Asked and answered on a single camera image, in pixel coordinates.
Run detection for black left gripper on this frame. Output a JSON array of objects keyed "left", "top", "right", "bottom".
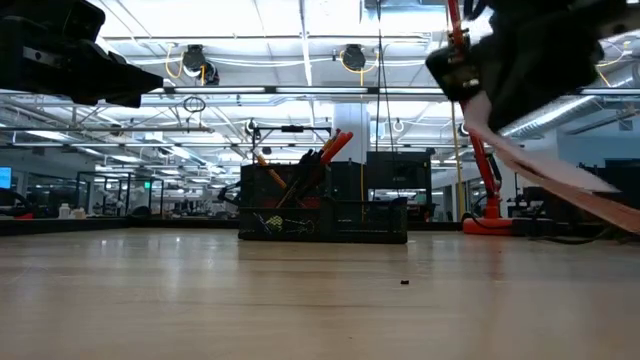
[{"left": 0, "top": 0, "right": 165, "bottom": 109}]

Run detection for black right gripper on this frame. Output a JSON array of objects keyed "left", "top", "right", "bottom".
[{"left": 424, "top": 0, "right": 606, "bottom": 134}]

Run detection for pink sticky note pad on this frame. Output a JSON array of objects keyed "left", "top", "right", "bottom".
[{"left": 462, "top": 91, "right": 640, "bottom": 236}]

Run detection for red-handled scissors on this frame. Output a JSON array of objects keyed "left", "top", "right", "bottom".
[{"left": 318, "top": 129, "right": 355, "bottom": 167}]

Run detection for black mesh desk organizer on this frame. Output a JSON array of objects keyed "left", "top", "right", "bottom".
[{"left": 237, "top": 162, "right": 409, "bottom": 245}]

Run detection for black binder clip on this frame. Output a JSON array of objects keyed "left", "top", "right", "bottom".
[{"left": 283, "top": 217, "right": 317, "bottom": 236}]

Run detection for red desk lamp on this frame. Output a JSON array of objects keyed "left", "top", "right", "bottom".
[{"left": 446, "top": 0, "right": 516, "bottom": 236}]

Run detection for long ceiling light fixture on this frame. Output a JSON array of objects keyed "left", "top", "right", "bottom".
[{"left": 164, "top": 85, "right": 371, "bottom": 96}]

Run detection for silver ceiling duct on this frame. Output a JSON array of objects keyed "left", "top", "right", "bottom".
[{"left": 499, "top": 93, "right": 640, "bottom": 139}]

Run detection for black ceiling cable reel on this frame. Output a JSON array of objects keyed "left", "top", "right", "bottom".
[
  {"left": 341, "top": 43, "right": 368, "bottom": 72},
  {"left": 180, "top": 43, "right": 221, "bottom": 86}
]

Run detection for black background rig frame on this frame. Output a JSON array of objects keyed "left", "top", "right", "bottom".
[{"left": 74, "top": 171, "right": 166, "bottom": 220}]

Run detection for black lamp power cable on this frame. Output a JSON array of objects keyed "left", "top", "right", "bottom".
[{"left": 512, "top": 217, "right": 626, "bottom": 247}]

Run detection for black hanging coiled cable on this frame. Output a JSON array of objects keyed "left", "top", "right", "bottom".
[{"left": 374, "top": 0, "right": 394, "bottom": 154}]

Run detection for yellow hanging cable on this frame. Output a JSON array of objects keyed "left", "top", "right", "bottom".
[{"left": 357, "top": 67, "right": 367, "bottom": 222}]

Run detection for black overhead camera bar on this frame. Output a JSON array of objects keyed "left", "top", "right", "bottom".
[{"left": 252, "top": 124, "right": 334, "bottom": 151}]

